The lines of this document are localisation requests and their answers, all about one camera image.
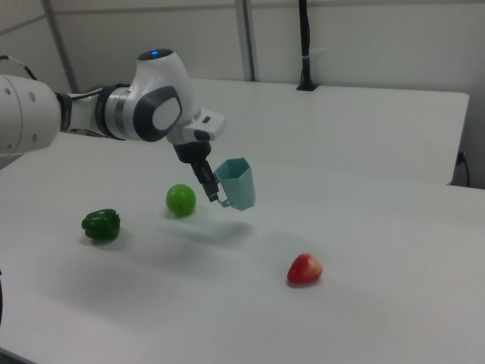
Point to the green bell pepper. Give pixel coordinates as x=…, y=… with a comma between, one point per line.
x=101, y=224

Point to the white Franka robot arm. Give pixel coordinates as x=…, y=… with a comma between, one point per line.
x=159, y=113

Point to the green apple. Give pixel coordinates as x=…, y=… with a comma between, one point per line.
x=181, y=200

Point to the red and yellow fruit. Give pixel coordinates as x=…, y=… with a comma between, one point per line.
x=304, y=270

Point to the light blue hexagonal mug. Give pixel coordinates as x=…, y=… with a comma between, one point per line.
x=239, y=189

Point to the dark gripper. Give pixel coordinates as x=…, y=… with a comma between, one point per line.
x=191, y=151

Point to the black pole with clamp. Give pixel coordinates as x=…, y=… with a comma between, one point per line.
x=305, y=38

